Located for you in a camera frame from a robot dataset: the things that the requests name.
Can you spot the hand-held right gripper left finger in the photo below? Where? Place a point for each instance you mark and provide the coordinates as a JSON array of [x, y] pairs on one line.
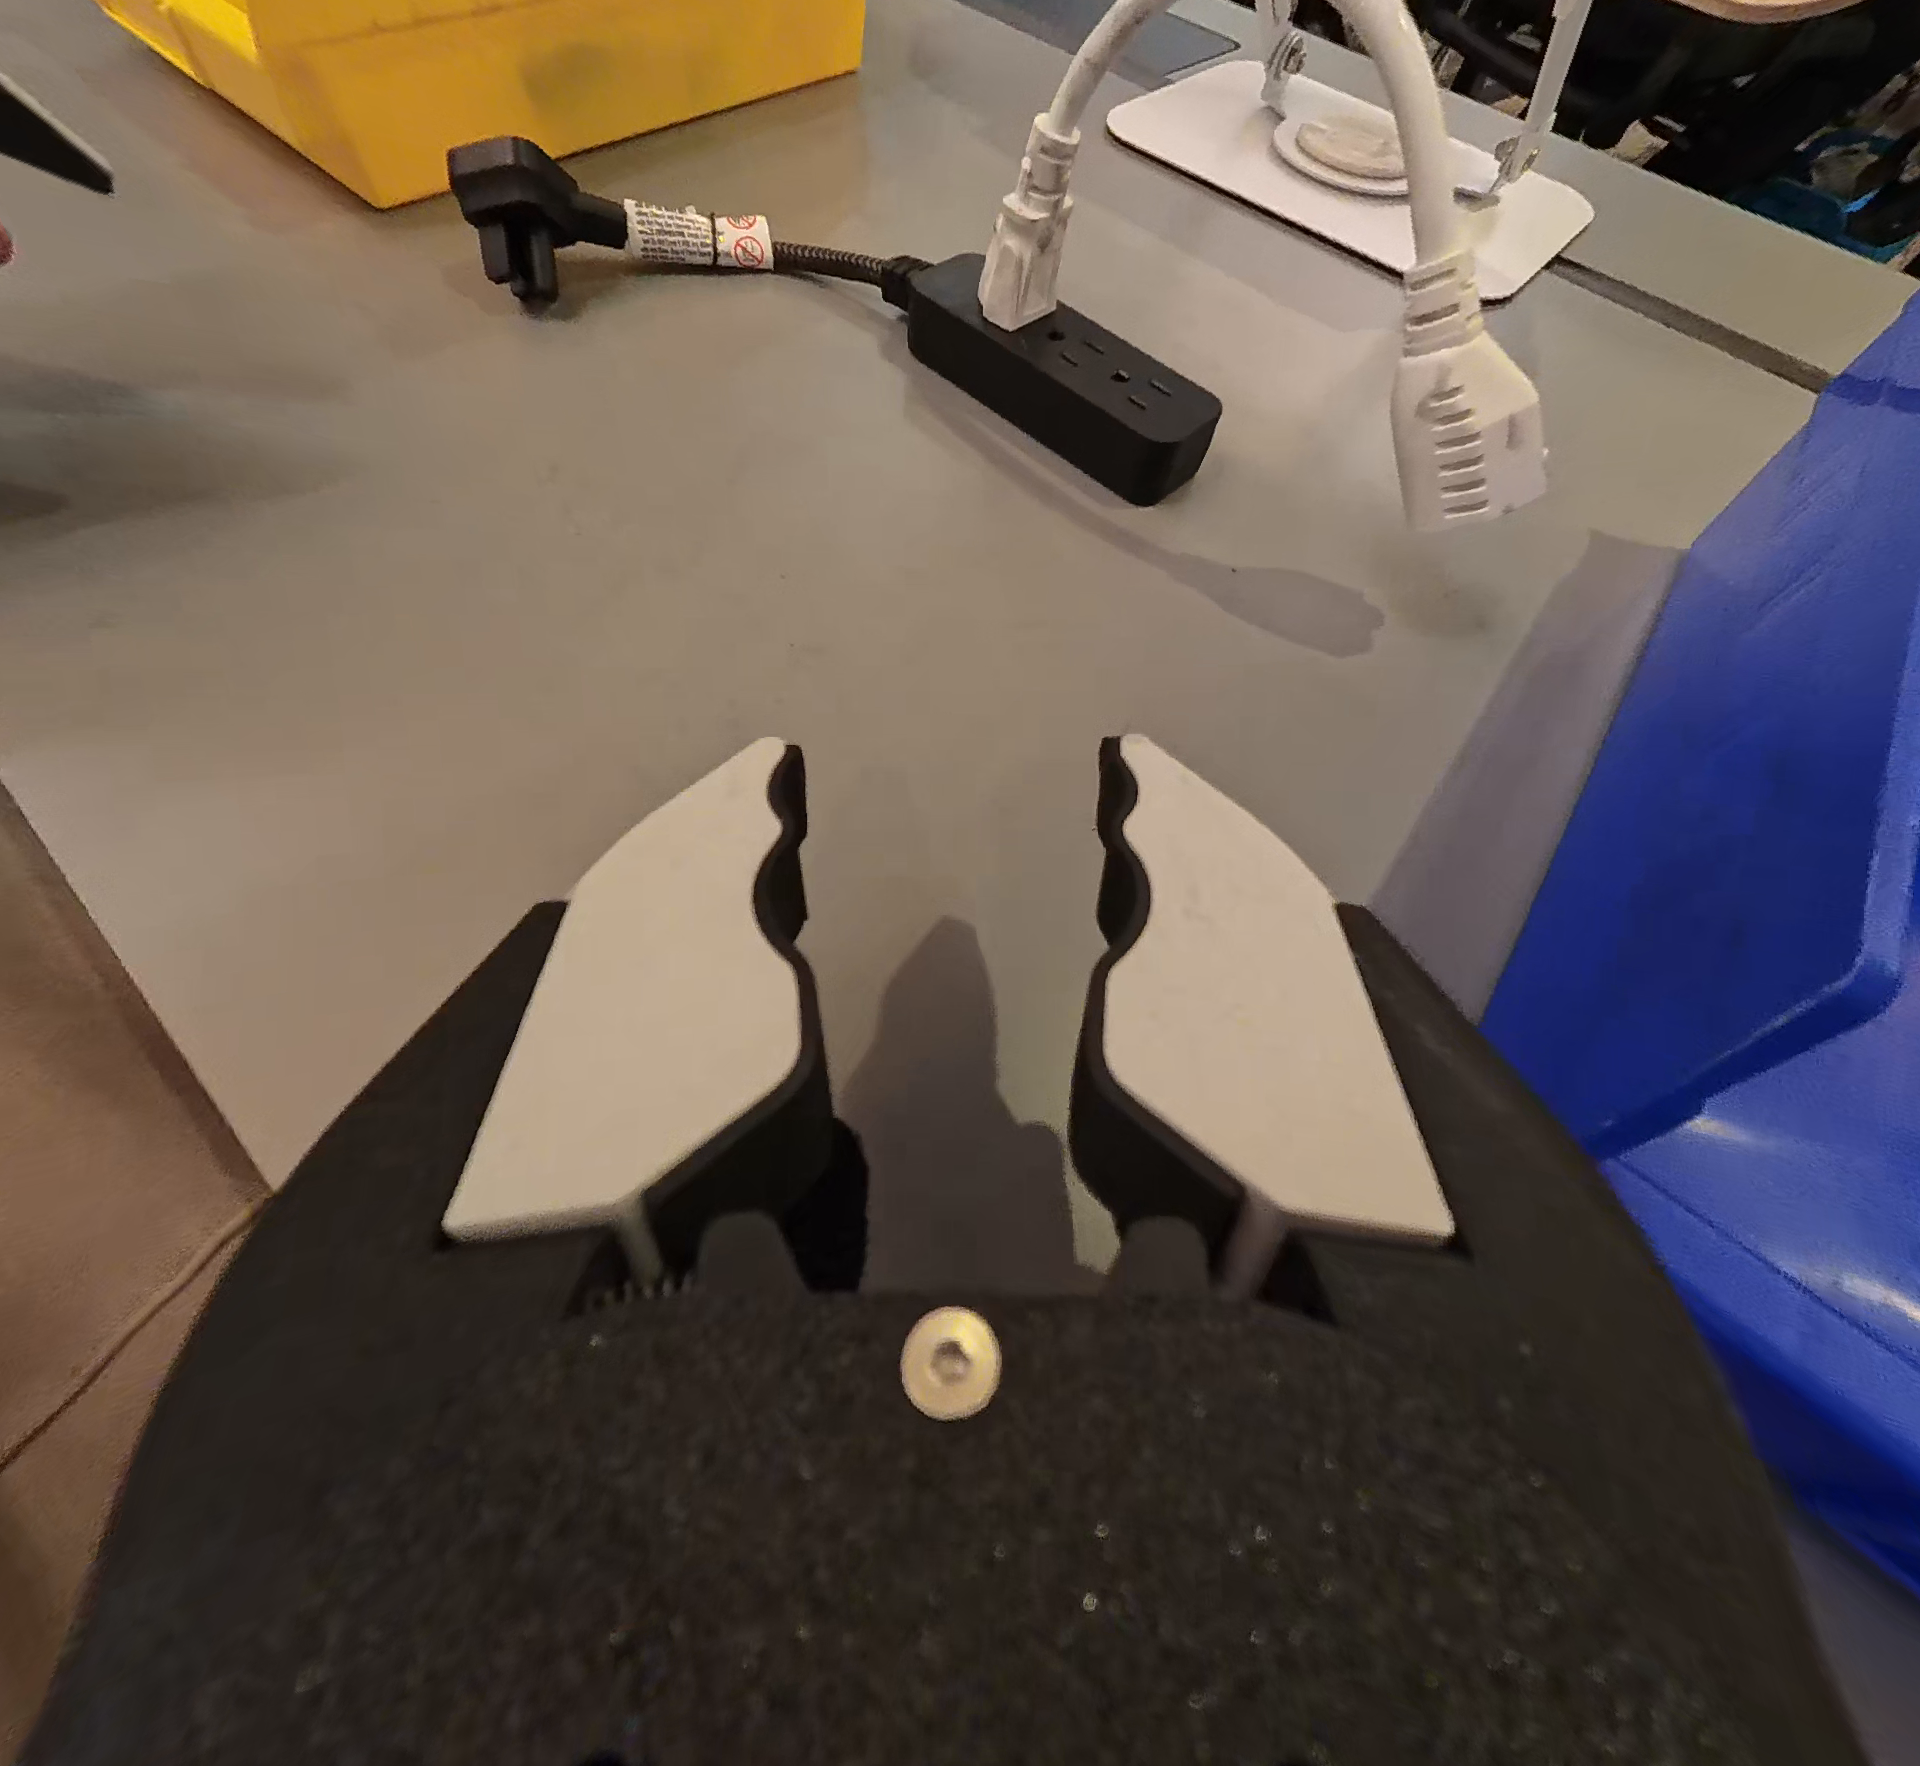
[[645, 1033]]

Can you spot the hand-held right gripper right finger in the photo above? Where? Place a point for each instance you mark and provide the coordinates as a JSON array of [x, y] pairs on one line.
[[1259, 1047]]

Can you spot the black power strip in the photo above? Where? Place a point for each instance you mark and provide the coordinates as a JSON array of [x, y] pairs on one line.
[[1110, 402]]

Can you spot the blue plastic bin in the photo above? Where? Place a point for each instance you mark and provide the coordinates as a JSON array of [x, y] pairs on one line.
[[1724, 821]]

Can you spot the person's beige pants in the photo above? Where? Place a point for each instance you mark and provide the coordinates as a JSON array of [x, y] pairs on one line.
[[89, 1198]]

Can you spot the black office chair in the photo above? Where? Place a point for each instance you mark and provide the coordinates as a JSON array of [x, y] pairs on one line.
[[1649, 71]]

